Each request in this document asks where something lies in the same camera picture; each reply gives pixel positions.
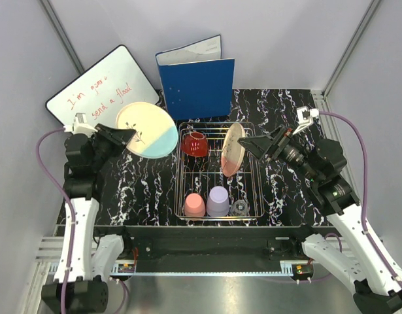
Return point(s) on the pink cup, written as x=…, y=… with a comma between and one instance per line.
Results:
x=194, y=206

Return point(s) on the red bowl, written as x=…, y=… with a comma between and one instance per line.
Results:
x=195, y=144

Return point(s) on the cream and pink plate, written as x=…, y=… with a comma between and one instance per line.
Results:
x=232, y=152

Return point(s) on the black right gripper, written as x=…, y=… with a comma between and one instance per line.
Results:
x=259, y=145

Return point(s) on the clear glass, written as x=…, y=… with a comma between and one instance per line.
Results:
x=239, y=209

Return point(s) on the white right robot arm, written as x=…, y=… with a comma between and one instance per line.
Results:
x=373, y=277

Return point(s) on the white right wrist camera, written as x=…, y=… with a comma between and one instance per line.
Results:
x=306, y=118

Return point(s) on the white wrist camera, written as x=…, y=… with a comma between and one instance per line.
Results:
x=306, y=118
x=80, y=126

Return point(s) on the wire dish rack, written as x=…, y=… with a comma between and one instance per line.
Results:
x=211, y=185

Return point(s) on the cream and blue plate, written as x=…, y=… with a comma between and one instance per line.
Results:
x=156, y=135

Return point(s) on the lilac cup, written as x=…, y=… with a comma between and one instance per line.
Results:
x=218, y=202

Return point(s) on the blue ring binder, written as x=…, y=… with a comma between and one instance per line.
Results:
x=197, y=82

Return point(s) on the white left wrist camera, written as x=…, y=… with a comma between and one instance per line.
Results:
x=80, y=126

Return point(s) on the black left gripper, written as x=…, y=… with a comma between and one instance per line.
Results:
x=120, y=135

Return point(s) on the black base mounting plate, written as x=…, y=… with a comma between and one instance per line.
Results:
x=209, y=249

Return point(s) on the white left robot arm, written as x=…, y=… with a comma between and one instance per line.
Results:
x=80, y=283

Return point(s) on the whiteboard with red writing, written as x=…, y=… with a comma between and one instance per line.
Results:
x=103, y=90

